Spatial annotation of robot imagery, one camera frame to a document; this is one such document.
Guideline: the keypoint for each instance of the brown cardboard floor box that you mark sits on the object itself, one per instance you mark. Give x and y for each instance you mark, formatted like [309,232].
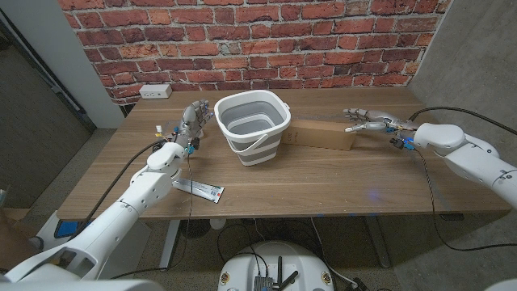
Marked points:
[10,242]

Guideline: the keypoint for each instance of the grey table leg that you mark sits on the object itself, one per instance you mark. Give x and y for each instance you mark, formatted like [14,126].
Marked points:
[377,242]

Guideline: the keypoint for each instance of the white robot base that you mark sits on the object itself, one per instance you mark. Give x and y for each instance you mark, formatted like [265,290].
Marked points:
[299,262]

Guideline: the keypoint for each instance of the red brick printed backdrop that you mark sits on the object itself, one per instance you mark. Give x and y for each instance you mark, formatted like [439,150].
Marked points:
[182,40]

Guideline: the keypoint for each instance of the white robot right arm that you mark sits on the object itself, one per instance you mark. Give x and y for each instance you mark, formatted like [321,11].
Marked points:
[472,161]

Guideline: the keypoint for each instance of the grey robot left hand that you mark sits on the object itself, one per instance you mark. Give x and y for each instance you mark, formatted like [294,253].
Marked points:
[190,125]

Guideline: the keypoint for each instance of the brown cardboard packing box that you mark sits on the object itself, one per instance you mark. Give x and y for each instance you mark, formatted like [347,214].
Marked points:
[319,135]

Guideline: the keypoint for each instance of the white table leg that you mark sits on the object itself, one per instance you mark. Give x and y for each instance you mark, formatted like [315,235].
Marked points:
[169,242]

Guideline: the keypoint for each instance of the white blue floor base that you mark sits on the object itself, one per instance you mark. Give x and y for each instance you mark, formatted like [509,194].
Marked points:
[66,228]

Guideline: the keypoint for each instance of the black floor plug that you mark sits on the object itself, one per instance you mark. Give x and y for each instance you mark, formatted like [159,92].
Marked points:
[358,284]

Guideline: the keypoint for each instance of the white toothpaste box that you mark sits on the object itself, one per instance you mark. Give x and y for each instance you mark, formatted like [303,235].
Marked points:
[204,191]

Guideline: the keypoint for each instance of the white power outlet strip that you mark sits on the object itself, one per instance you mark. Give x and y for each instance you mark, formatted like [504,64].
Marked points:
[155,91]

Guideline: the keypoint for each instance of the grey radio module with antennas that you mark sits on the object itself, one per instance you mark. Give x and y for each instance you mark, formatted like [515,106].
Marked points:
[262,283]

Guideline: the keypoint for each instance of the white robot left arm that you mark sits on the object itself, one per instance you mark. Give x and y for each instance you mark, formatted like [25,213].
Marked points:
[141,194]

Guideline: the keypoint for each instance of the white round floor cap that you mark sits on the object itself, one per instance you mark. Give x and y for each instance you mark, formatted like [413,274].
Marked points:
[217,223]

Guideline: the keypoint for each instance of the white grey collapsible bucket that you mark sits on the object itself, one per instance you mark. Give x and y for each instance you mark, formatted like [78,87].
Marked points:
[258,151]

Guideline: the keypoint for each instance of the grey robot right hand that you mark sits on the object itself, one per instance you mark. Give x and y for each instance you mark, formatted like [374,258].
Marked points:
[379,121]

